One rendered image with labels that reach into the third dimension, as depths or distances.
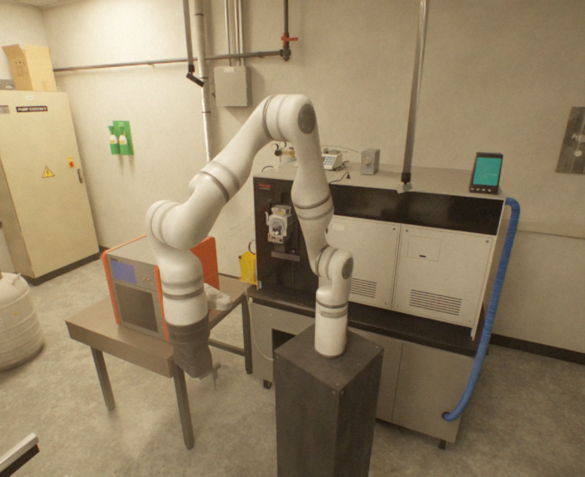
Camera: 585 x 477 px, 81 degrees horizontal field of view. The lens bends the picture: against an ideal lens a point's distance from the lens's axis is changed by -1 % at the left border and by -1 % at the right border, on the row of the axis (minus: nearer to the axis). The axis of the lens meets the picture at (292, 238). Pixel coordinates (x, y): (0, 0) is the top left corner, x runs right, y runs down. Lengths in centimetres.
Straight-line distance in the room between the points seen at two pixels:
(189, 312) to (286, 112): 40
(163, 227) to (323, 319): 59
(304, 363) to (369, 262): 87
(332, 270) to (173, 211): 49
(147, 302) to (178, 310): 120
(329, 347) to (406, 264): 83
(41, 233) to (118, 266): 267
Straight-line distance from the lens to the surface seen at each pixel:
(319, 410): 109
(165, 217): 56
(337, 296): 95
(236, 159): 62
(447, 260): 174
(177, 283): 60
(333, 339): 103
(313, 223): 81
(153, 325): 187
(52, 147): 447
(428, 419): 219
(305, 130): 70
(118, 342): 198
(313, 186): 76
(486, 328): 178
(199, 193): 57
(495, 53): 277
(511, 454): 254
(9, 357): 330
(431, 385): 203
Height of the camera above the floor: 179
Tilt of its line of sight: 21 degrees down
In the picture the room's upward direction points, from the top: straight up
